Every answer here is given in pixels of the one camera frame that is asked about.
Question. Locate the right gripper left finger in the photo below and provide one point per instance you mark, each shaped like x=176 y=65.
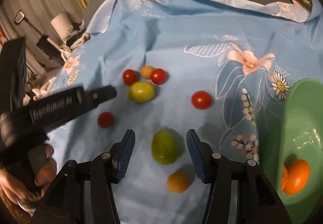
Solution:
x=64 y=201

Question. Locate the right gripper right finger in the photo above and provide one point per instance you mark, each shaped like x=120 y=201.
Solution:
x=257 y=200

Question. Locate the large orange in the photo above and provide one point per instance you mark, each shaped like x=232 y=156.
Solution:
x=295 y=177

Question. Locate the small yellow-orange fruit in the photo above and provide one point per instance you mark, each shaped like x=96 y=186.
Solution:
x=178 y=182
x=146 y=71

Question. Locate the red tomato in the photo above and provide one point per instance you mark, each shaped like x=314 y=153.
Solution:
x=129 y=77
x=105 y=120
x=158 y=76
x=201 y=100

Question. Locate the green lemon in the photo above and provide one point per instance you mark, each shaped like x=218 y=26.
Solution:
x=164 y=148

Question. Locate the yellow-green lemon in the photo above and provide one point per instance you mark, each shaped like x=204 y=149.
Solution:
x=141 y=92

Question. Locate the person's left hand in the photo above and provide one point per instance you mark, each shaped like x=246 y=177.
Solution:
x=14 y=188

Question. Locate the green plastic bowl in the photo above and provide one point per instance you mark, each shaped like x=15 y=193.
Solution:
x=296 y=134

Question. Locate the white paper roll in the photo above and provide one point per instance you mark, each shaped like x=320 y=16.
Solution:
x=62 y=25

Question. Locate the light blue floral cloth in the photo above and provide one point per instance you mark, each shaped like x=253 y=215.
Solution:
x=245 y=58

